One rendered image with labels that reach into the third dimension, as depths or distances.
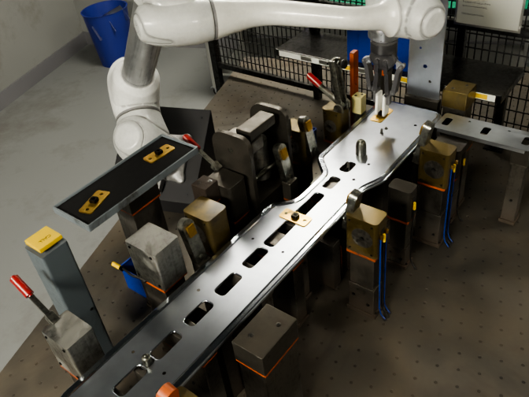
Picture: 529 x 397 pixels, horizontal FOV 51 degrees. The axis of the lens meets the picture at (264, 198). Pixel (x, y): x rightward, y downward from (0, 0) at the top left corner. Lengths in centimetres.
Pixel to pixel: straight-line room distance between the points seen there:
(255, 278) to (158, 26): 62
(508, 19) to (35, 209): 270
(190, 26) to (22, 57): 382
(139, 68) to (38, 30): 353
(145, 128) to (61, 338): 81
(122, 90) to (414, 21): 95
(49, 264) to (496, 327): 114
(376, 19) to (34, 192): 276
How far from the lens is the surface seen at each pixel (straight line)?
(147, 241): 131
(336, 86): 176
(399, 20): 140
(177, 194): 201
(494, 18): 211
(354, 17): 139
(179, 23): 137
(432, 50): 190
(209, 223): 137
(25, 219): 354
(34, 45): 523
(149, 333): 127
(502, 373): 156
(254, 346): 115
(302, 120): 166
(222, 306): 127
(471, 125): 184
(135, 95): 188
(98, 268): 192
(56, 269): 136
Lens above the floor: 194
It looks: 38 degrees down
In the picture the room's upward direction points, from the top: 8 degrees counter-clockwise
